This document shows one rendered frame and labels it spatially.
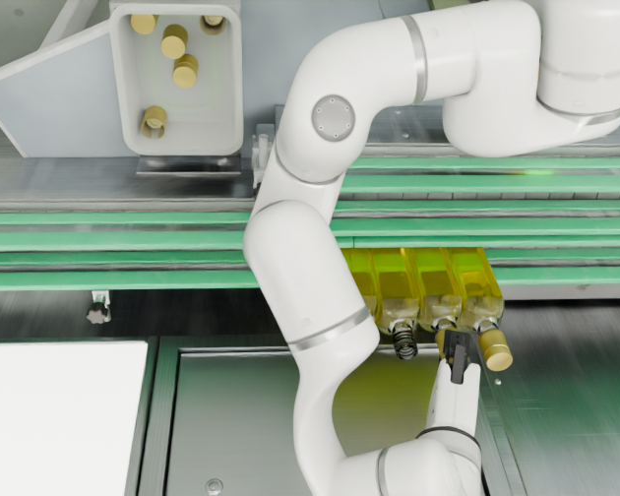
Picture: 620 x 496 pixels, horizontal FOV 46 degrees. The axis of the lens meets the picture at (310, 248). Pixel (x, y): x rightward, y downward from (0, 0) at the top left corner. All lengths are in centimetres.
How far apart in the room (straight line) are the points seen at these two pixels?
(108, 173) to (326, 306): 60
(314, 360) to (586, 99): 38
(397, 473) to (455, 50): 40
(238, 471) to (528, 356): 51
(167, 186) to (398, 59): 54
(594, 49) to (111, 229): 68
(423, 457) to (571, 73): 40
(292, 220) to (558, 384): 65
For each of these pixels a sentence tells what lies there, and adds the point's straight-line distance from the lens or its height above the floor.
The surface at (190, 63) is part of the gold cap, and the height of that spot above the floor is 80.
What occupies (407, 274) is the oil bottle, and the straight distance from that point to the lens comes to 103.
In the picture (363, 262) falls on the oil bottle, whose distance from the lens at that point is 103.
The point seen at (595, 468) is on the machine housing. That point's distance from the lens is 111.
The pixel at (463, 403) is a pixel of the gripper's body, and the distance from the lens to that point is 84.
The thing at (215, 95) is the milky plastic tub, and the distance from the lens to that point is 114.
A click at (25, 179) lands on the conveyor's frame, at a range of 120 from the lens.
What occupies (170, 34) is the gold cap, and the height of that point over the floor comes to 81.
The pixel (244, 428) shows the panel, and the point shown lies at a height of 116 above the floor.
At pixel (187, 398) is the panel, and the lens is 106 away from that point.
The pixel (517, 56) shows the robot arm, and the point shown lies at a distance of 74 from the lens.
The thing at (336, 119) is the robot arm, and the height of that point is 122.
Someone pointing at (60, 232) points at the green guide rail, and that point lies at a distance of 110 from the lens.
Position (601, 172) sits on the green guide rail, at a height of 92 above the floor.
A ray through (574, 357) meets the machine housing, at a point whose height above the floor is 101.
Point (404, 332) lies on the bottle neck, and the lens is 96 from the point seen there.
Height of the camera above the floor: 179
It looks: 52 degrees down
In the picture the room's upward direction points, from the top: 174 degrees clockwise
